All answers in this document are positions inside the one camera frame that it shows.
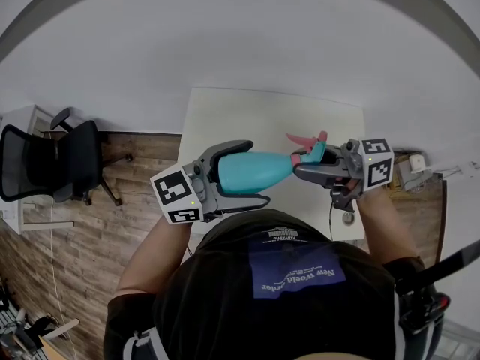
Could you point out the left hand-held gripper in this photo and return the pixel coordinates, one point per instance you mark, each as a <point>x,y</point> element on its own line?
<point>176,193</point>

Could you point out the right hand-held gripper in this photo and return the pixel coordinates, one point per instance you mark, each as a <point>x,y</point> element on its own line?
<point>377,167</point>

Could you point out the pink and teal plastic toy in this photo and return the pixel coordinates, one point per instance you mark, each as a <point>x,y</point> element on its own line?
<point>315,154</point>

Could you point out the teal spray bottle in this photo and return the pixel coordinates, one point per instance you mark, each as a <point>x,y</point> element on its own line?
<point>251,171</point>

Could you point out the person's right forearm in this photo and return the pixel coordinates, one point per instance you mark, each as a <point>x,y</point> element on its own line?
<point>386,227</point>

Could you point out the person's left forearm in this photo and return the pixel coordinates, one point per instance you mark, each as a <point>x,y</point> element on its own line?
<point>150,257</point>

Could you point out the person's right hand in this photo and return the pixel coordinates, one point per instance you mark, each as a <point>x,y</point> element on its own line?
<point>353,185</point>

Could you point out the white square table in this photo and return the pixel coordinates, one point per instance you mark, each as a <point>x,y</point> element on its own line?
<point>262,114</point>

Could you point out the small white device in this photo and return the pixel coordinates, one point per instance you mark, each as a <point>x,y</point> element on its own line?
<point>416,163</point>

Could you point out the person's black printed t-shirt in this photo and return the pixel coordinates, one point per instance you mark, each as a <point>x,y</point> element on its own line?
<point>262,313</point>

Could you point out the black office chair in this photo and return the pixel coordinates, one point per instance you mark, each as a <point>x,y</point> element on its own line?
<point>75,156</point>

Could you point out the black device red button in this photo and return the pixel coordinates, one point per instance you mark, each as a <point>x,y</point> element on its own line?
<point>423,311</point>

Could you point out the white long desk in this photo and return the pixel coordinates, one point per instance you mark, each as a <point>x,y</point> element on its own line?
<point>48,225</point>

